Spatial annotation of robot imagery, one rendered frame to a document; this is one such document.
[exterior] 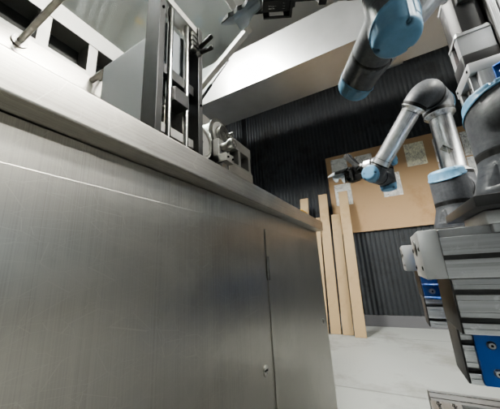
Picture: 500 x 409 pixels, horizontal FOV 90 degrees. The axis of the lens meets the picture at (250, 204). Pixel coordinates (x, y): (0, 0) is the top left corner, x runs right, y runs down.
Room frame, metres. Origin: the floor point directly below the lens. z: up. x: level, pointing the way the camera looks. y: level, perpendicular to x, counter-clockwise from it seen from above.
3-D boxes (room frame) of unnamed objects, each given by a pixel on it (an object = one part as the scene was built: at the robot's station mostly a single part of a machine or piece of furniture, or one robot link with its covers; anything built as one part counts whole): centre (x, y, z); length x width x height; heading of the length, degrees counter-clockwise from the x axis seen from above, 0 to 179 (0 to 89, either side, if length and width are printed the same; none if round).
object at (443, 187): (0.90, -0.75, 0.98); 0.13 x 0.12 x 0.14; 127
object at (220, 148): (0.86, 0.09, 1.05); 0.06 x 0.05 x 0.31; 62
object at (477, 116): (0.45, -0.52, 0.98); 0.13 x 0.12 x 0.14; 179
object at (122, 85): (0.70, 0.40, 1.17); 0.34 x 0.05 x 0.54; 62
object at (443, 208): (0.90, -0.75, 0.87); 0.15 x 0.15 x 0.10
